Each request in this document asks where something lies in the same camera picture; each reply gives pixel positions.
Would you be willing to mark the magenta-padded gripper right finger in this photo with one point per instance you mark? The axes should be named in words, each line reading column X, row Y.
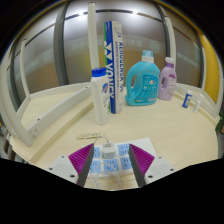
column 143, row 160

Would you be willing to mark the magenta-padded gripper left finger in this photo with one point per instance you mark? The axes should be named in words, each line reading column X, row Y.
column 80, row 158

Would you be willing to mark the white charger block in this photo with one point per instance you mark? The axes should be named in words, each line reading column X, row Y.
column 108, row 151

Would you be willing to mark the white power strip blue sockets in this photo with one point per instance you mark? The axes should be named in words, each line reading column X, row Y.
column 121, row 161

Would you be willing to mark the small yellowish label strip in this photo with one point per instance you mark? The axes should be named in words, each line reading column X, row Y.
column 89, row 135

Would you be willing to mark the white bottle blue cap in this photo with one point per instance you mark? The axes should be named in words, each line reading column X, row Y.
column 101, row 100

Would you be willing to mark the small blue and white bottle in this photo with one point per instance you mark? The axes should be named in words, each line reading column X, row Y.
column 186, row 100

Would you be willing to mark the blue detergent jug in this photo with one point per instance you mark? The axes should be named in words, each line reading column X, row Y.
column 146, row 83

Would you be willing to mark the small white spray bottle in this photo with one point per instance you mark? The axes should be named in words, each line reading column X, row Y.
column 197, row 105

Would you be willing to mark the purple detergent bottle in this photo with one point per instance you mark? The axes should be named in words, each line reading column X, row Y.
column 166, row 83

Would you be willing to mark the blue and white tall tube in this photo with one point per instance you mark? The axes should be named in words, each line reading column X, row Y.
column 115, row 66

